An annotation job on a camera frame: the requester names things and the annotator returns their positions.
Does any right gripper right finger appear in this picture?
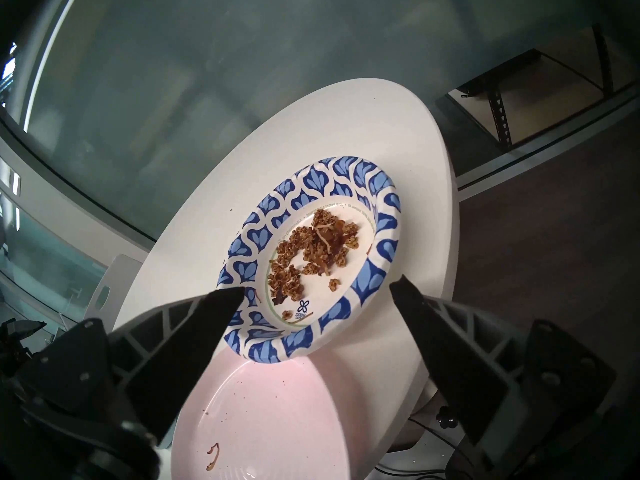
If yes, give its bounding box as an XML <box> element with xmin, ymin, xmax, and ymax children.
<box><xmin>389</xmin><ymin>275</ymin><xmax>617</xmax><ymax>450</ymax></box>

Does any perforated metal shelf bracket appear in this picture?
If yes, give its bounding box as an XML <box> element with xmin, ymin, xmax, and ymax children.
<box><xmin>487</xmin><ymin>79</ymin><xmax>514</xmax><ymax>146</ymax></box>

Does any brown granola crumbs heap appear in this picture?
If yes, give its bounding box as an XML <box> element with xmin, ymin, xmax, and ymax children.
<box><xmin>267</xmin><ymin>209</ymin><xmax>362</xmax><ymax>322</ymax></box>

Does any black cable under table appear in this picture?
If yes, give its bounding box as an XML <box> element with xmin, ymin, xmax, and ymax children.
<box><xmin>374</xmin><ymin>418</ymin><xmax>453</xmax><ymax>480</ymax></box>

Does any pink plate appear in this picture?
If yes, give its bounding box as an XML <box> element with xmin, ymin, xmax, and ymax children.
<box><xmin>170</xmin><ymin>354</ymin><xmax>352</xmax><ymax>480</ymax></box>

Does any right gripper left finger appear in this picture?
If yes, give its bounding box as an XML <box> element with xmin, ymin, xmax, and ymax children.
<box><xmin>15</xmin><ymin>286</ymin><xmax>247</xmax><ymax>447</ymax></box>

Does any white table base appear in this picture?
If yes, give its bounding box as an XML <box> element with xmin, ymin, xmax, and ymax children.
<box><xmin>385</xmin><ymin>374</ymin><xmax>453</xmax><ymax>467</ymax></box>

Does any white chair with handle hole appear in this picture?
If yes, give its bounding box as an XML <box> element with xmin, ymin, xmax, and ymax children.
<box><xmin>92</xmin><ymin>254</ymin><xmax>150</xmax><ymax>331</ymax></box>

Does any blue patterned paper bowl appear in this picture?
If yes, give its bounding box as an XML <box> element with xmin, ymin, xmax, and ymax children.
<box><xmin>216</xmin><ymin>156</ymin><xmax>403</xmax><ymax>363</ymax></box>

